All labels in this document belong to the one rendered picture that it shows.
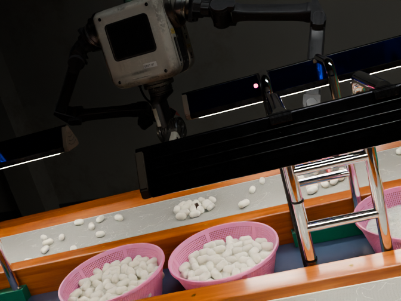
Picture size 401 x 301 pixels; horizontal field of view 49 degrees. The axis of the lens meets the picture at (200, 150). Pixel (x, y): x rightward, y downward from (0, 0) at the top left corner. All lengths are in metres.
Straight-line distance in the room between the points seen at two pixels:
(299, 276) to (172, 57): 1.17
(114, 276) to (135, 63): 1.01
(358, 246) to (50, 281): 0.85
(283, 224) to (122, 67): 1.05
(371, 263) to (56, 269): 0.85
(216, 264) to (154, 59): 1.02
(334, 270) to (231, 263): 0.27
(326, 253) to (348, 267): 0.23
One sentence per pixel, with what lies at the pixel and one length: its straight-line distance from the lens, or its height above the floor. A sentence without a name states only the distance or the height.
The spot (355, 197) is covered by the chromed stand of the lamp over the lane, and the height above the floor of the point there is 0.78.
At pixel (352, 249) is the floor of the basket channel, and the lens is 1.14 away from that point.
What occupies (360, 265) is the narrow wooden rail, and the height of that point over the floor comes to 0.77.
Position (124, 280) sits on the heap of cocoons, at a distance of 1.14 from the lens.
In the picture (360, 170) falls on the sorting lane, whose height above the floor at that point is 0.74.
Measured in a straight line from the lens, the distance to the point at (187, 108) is 1.21.
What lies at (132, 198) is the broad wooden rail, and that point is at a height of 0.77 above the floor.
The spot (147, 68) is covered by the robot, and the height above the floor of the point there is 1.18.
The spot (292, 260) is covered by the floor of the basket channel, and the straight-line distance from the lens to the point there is 1.14.
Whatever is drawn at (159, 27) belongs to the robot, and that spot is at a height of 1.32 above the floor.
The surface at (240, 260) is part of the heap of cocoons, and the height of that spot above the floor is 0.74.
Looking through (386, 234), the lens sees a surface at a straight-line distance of 0.94.
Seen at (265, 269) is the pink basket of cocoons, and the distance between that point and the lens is 1.00.
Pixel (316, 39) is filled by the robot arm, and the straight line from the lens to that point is 1.70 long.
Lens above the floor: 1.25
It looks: 14 degrees down
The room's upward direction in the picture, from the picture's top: 16 degrees counter-clockwise
